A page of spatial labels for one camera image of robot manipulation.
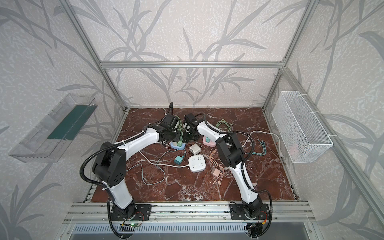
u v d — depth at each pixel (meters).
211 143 0.97
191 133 0.86
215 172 0.86
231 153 0.59
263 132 1.06
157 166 0.89
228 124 1.08
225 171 0.87
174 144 0.93
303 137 0.62
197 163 0.87
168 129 0.72
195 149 0.94
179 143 0.93
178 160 0.90
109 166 0.47
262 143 0.99
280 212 0.75
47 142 0.64
